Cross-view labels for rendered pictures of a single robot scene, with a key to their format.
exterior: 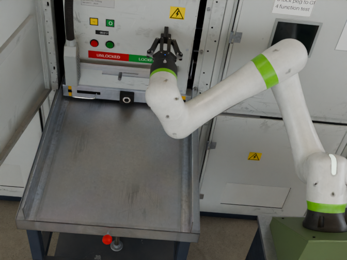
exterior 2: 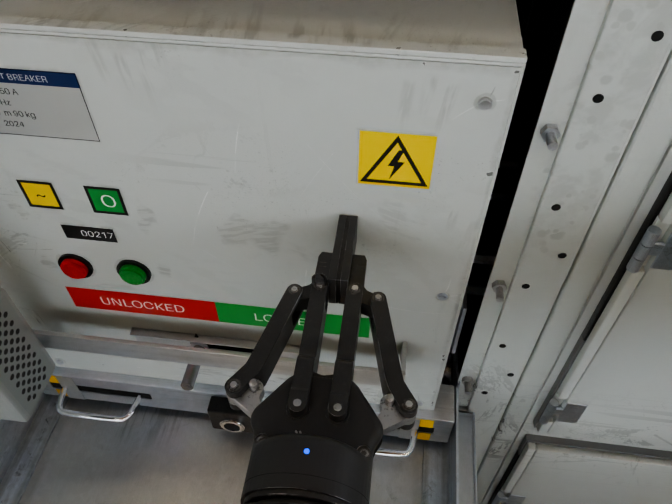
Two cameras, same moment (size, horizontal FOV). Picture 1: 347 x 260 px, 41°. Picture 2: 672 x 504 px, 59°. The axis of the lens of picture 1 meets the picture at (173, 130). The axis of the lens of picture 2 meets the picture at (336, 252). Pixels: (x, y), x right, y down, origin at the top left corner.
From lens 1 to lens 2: 133 cm
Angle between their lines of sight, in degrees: 9
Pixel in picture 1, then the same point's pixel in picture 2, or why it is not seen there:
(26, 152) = not seen: hidden behind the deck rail
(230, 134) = (571, 488)
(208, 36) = (536, 238)
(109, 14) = (91, 166)
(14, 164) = not seen: hidden behind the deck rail
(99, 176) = not seen: outside the picture
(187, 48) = (442, 291)
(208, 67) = (523, 333)
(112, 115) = (187, 474)
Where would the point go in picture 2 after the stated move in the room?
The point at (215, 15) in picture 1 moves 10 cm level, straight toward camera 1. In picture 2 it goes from (578, 158) to (578, 247)
